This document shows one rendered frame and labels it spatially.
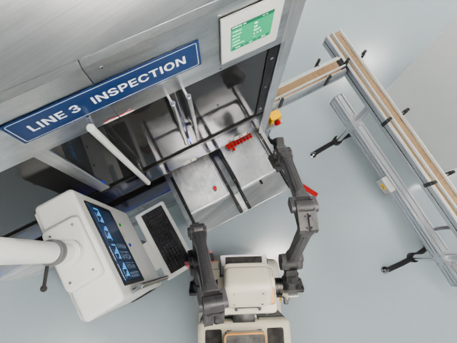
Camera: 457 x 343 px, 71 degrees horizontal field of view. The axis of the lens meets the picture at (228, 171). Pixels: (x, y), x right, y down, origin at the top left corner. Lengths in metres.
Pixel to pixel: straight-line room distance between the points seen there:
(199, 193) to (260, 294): 0.79
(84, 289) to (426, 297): 2.69
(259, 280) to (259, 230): 1.42
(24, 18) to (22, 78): 0.18
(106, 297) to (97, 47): 0.88
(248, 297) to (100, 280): 0.61
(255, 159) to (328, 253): 1.26
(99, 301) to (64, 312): 1.79
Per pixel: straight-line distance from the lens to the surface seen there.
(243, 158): 2.04
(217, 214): 1.96
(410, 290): 3.23
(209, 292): 1.25
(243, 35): 1.09
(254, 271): 1.49
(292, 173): 1.43
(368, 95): 2.34
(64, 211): 1.44
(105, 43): 0.96
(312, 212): 1.29
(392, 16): 4.13
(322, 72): 2.33
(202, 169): 2.02
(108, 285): 1.35
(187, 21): 0.95
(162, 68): 1.04
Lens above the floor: 2.82
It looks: 75 degrees down
